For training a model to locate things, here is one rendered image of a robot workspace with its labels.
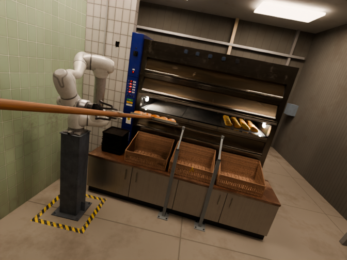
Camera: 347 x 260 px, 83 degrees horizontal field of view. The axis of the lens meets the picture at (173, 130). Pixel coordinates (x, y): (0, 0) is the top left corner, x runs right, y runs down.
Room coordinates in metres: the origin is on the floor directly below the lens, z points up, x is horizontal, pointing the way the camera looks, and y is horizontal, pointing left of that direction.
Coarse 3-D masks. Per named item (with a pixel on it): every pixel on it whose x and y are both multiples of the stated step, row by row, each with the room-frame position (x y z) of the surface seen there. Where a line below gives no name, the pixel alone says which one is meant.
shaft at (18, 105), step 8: (0, 104) 0.47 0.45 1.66; (8, 104) 0.50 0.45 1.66; (16, 104) 0.52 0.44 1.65; (24, 104) 0.55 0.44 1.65; (32, 104) 0.57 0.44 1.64; (40, 104) 0.61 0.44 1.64; (48, 104) 0.64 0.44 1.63; (56, 112) 0.68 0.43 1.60; (64, 112) 0.71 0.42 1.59; (72, 112) 0.76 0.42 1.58; (80, 112) 0.81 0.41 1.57; (88, 112) 0.87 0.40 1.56; (96, 112) 0.94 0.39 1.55; (104, 112) 1.02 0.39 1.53; (112, 112) 1.12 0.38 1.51
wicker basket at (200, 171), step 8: (176, 144) 2.56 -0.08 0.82; (184, 144) 2.63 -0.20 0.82; (192, 144) 2.62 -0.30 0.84; (184, 152) 2.60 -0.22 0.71; (200, 152) 2.58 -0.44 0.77; (208, 152) 2.57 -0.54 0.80; (192, 160) 2.56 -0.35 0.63; (200, 160) 2.55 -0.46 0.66; (208, 160) 2.54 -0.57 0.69; (168, 168) 2.19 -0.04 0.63; (176, 168) 2.18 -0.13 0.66; (184, 168) 2.17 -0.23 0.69; (200, 168) 2.45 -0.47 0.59; (208, 168) 2.50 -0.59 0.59; (192, 176) 2.15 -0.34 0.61; (200, 176) 2.23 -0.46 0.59; (208, 176) 2.13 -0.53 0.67
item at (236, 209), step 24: (96, 168) 2.25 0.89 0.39; (120, 168) 2.21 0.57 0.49; (144, 168) 2.17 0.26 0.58; (120, 192) 2.20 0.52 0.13; (144, 192) 2.17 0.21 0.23; (192, 192) 2.10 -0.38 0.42; (216, 192) 2.07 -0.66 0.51; (240, 192) 2.06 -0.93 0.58; (264, 192) 2.17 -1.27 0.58; (192, 216) 2.13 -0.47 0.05; (216, 216) 2.06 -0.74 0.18; (240, 216) 2.02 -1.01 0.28; (264, 216) 1.99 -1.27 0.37
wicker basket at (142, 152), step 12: (144, 132) 2.71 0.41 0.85; (132, 144) 2.49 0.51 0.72; (144, 144) 2.65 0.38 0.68; (156, 144) 2.65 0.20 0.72; (168, 144) 2.65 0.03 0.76; (132, 156) 2.40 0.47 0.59; (144, 156) 2.23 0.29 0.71; (156, 156) 2.54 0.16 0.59; (168, 156) 2.28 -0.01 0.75; (156, 168) 2.21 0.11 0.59
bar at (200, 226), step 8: (152, 120) 2.35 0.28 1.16; (184, 128) 2.29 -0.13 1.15; (192, 128) 2.29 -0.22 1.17; (224, 136) 2.24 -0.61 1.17; (176, 152) 2.08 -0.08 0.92; (176, 160) 2.07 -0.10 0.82; (216, 160) 2.06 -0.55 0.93; (216, 168) 2.02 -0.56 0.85; (168, 184) 2.08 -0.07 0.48; (168, 192) 2.08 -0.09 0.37; (208, 192) 2.02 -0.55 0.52; (208, 200) 2.02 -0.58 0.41; (160, 216) 2.06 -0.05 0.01; (168, 216) 2.09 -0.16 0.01; (200, 216) 2.06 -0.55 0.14; (200, 224) 2.02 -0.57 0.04
